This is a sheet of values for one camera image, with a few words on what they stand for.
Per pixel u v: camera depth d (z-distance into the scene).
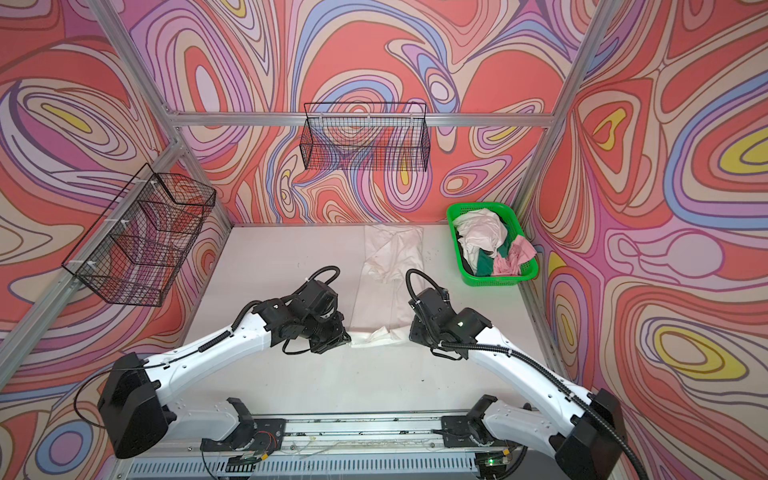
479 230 1.02
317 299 0.61
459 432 0.73
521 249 1.00
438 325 0.57
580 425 0.39
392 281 1.01
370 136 0.96
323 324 0.66
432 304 0.59
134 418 0.39
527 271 0.98
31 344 0.52
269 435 0.73
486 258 0.99
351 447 0.73
